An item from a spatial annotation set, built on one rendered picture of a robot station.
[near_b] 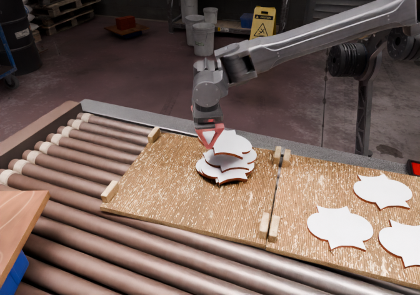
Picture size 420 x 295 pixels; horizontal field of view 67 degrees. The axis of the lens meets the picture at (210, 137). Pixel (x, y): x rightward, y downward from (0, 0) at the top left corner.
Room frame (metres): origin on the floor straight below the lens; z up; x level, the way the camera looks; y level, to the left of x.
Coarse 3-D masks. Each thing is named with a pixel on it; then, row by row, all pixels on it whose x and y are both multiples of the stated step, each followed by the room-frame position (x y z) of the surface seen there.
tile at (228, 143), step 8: (208, 136) 0.68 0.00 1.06; (224, 136) 0.70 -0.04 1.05; (232, 136) 0.71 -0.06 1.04; (240, 136) 0.72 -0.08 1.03; (216, 144) 0.65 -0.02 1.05; (224, 144) 0.66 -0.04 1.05; (232, 144) 0.67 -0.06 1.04; (240, 144) 0.67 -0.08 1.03; (248, 144) 0.68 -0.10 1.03; (216, 152) 0.61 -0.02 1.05; (224, 152) 0.62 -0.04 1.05; (232, 152) 0.63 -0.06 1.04; (240, 152) 0.64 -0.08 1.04; (248, 152) 0.66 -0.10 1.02
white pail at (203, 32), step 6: (192, 24) 4.27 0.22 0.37; (198, 24) 4.34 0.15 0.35; (204, 24) 4.36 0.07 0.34; (210, 24) 4.34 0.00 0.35; (192, 30) 4.18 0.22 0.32; (198, 30) 4.10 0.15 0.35; (204, 30) 4.09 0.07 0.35; (210, 30) 4.13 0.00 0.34; (198, 36) 4.12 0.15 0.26; (204, 36) 4.10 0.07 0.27; (210, 36) 4.13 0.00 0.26; (198, 42) 4.12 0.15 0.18; (204, 42) 4.11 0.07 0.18; (210, 42) 4.14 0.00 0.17; (198, 48) 4.12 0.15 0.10; (204, 48) 4.11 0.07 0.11; (210, 48) 4.14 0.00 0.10; (198, 54) 4.13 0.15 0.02; (204, 54) 4.11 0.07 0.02; (210, 54) 4.14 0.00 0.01
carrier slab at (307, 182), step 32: (320, 160) 0.73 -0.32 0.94; (288, 192) 0.60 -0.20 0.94; (320, 192) 0.60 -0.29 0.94; (352, 192) 0.60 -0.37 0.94; (416, 192) 0.60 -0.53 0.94; (288, 224) 0.49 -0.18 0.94; (384, 224) 0.49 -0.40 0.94; (416, 224) 0.49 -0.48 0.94; (288, 256) 0.42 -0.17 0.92; (320, 256) 0.41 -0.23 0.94; (352, 256) 0.41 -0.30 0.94; (384, 256) 0.41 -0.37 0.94; (416, 288) 0.35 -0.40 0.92
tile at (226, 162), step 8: (208, 152) 0.71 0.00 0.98; (208, 160) 0.68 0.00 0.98; (216, 160) 0.68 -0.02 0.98; (224, 160) 0.68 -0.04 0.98; (232, 160) 0.68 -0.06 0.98; (240, 160) 0.68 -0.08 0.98; (248, 160) 0.68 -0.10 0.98; (224, 168) 0.65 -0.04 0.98; (232, 168) 0.65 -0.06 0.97; (240, 168) 0.65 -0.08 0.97; (248, 168) 0.65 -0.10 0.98
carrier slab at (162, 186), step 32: (160, 160) 0.73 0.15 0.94; (192, 160) 0.73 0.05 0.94; (256, 160) 0.73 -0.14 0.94; (128, 192) 0.60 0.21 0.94; (160, 192) 0.60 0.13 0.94; (192, 192) 0.60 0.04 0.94; (224, 192) 0.60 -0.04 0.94; (256, 192) 0.60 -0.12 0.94; (192, 224) 0.49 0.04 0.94; (224, 224) 0.49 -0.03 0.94; (256, 224) 0.49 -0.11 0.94
